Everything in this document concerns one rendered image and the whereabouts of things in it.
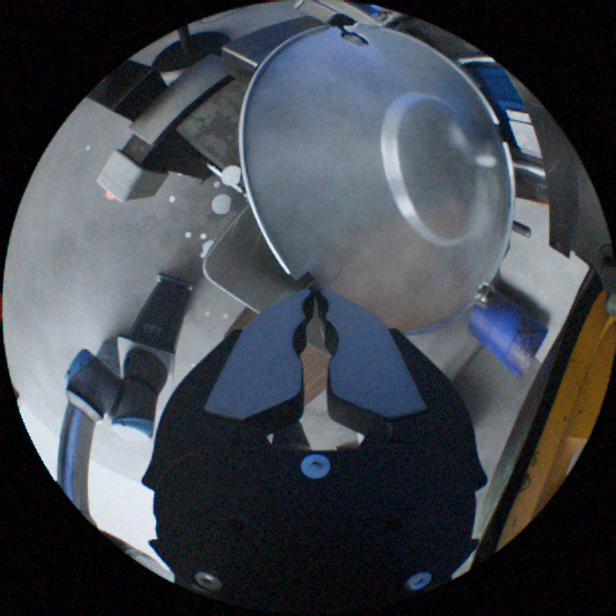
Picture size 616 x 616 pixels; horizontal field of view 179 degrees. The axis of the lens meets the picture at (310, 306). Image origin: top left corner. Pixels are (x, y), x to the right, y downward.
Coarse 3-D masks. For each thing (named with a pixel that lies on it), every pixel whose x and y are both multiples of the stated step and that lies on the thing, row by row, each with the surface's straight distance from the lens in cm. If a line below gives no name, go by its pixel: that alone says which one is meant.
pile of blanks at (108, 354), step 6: (102, 348) 139; (108, 348) 136; (114, 348) 136; (96, 354) 141; (102, 354) 135; (108, 354) 132; (114, 354) 132; (102, 360) 131; (108, 360) 130; (114, 360) 130; (108, 366) 127; (114, 366) 129; (120, 366) 130; (114, 372) 127; (120, 372) 128
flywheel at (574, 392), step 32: (608, 320) 58; (576, 352) 48; (608, 352) 59; (576, 384) 47; (544, 416) 46; (576, 416) 51; (544, 448) 44; (576, 448) 53; (512, 480) 53; (544, 480) 46; (512, 512) 46
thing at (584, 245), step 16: (576, 160) 15; (576, 176) 18; (576, 192) 19; (592, 192) 15; (576, 208) 20; (592, 208) 16; (576, 224) 21; (592, 224) 16; (576, 240) 18; (592, 240) 17; (608, 240) 17; (592, 256) 18; (608, 256) 17; (608, 272) 17; (608, 288) 17
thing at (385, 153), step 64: (320, 64) 15; (384, 64) 18; (448, 64) 27; (256, 128) 12; (320, 128) 13; (384, 128) 14; (448, 128) 19; (256, 192) 11; (320, 192) 12; (384, 192) 14; (448, 192) 17; (512, 192) 31; (384, 256) 15; (448, 256) 19; (384, 320) 17; (448, 320) 23
